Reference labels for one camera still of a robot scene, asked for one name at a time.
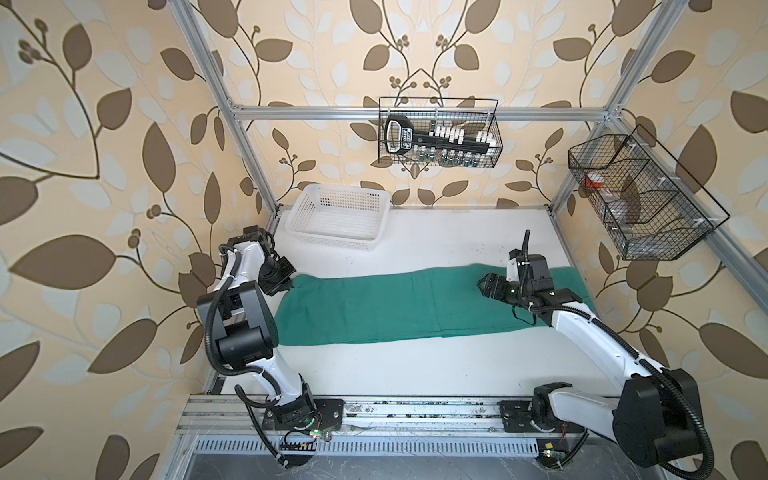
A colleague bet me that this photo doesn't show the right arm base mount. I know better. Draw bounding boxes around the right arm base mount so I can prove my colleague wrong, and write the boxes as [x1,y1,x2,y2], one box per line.
[499,397,587,470]

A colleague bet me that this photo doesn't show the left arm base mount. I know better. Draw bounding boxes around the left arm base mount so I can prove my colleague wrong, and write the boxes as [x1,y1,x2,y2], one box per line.
[264,398,345,468]

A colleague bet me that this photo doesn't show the red capped bottle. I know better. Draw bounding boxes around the red capped bottle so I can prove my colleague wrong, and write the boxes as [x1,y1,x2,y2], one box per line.
[583,171,605,194]

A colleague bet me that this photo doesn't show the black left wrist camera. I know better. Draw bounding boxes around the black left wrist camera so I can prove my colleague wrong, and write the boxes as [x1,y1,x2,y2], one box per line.
[240,225,272,244]

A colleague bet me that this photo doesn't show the black wire basket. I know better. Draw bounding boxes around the black wire basket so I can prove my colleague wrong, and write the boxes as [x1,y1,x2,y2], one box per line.
[568,124,730,261]
[378,96,503,169]

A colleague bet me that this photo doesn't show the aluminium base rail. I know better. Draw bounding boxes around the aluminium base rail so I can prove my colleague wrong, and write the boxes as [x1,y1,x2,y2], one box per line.
[173,392,667,460]

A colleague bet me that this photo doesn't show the black wire basket right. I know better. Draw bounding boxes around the black wire basket right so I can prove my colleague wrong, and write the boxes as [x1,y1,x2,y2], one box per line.
[568,124,730,261]

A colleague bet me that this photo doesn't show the black handled tool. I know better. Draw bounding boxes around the black handled tool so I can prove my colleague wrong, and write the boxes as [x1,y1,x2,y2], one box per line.
[379,114,501,156]

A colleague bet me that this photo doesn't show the green trousers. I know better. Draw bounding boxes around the green trousers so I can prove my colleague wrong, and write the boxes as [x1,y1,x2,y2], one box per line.
[272,262,595,347]

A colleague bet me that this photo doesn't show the black wire basket centre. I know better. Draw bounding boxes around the black wire basket centre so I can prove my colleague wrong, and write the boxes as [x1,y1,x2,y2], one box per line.
[378,96,503,169]

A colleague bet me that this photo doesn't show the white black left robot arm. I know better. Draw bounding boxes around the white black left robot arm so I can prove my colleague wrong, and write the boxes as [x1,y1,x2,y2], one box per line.
[196,228,317,423]

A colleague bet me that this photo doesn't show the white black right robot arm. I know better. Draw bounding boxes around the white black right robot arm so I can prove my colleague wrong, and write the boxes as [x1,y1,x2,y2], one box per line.
[477,249,715,479]

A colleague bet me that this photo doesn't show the white plastic mesh basket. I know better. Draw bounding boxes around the white plastic mesh basket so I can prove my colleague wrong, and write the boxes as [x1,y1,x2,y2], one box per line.
[283,184,391,251]

